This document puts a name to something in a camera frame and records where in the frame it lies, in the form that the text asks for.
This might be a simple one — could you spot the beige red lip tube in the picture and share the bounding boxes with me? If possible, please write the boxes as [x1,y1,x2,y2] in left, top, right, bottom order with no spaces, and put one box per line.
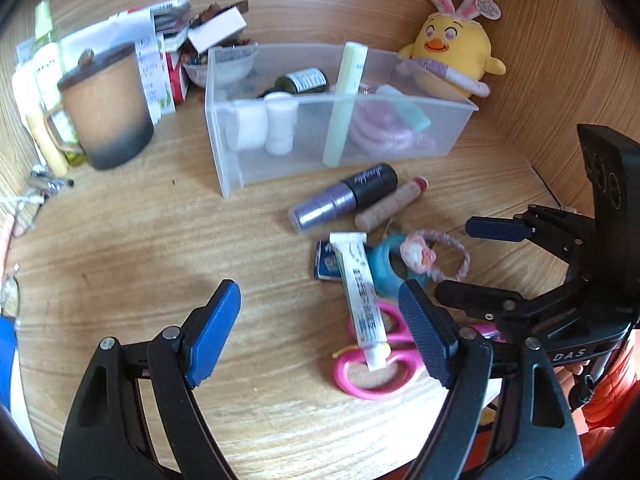
[355,176,428,233]

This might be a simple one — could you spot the dark blue small packet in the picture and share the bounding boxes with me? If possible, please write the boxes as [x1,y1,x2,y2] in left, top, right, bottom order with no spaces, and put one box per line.
[312,240,342,282]

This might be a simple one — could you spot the brown ceramic lidded mug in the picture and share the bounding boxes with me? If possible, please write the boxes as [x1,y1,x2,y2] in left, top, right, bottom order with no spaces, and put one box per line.
[43,42,154,171]

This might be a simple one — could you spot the white bowl of beads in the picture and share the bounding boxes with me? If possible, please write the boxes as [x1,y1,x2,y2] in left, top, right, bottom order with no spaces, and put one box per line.
[182,44,259,88]

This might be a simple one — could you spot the white ointment tube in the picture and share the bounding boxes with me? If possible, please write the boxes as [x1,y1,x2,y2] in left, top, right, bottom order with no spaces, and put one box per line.
[329,232,390,370]

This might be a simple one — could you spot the green pump bottle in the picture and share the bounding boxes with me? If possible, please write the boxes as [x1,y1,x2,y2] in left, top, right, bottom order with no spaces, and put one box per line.
[259,67,330,98]

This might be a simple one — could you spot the purple black cosmetic tube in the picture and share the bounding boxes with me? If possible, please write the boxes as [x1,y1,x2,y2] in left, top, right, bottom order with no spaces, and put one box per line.
[288,162,398,232]

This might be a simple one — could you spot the stack of papers and booklets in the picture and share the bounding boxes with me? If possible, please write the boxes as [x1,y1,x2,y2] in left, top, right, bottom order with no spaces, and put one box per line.
[12,0,190,124]

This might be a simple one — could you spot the white small box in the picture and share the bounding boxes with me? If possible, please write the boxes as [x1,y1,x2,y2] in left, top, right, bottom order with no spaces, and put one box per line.
[188,6,246,54]

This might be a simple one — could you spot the white small bottle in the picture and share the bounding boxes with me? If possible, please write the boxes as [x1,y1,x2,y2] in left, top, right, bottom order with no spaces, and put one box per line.
[264,92,298,156]

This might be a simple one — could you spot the yellow chick plush toy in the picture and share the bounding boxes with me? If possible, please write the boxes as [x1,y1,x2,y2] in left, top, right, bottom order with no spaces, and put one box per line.
[398,0,506,98]

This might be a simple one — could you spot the clear plastic storage box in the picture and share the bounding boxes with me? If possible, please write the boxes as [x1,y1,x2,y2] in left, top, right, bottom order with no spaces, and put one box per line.
[205,44,477,197]

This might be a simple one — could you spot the eyeglasses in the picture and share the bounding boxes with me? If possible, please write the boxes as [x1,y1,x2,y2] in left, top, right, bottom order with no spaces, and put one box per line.
[1,164,75,210]

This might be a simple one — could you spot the pink braided hair tie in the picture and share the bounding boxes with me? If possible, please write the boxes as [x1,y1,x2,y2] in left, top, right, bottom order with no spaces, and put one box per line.
[399,228,472,284]

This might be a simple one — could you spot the blue round tape container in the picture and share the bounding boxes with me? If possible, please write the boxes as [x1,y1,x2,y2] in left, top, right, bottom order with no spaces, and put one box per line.
[366,234,428,302]

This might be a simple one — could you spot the pink scissors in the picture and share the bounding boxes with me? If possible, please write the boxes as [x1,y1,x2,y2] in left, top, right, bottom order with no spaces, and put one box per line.
[332,299,501,402]

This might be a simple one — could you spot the teal small tube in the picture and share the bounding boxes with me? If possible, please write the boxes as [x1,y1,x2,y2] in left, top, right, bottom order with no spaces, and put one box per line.
[374,84,431,132]

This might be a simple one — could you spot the right hand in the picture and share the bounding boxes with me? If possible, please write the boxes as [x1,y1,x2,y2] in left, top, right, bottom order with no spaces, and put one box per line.
[554,361,589,396]

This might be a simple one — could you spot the pale green tube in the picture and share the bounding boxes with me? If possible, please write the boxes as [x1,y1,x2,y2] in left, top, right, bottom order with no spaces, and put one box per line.
[322,41,368,168]

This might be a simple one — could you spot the green spray bottle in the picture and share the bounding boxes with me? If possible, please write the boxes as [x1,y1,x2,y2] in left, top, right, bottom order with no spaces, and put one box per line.
[32,0,60,64]

